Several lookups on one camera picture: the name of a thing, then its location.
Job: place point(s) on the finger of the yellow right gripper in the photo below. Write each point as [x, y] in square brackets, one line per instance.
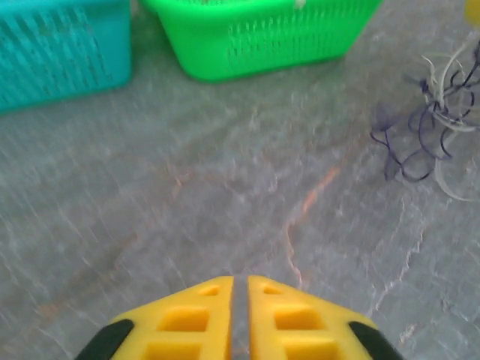
[473, 9]

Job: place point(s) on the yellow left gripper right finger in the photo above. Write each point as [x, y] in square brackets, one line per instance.
[337, 330]

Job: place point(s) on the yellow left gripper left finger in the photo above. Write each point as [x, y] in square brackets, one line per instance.
[150, 330]

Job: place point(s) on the green plastic basket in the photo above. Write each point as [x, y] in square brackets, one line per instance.
[262, 41]

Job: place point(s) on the teal plastic basket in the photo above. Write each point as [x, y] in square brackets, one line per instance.
[56, 52]

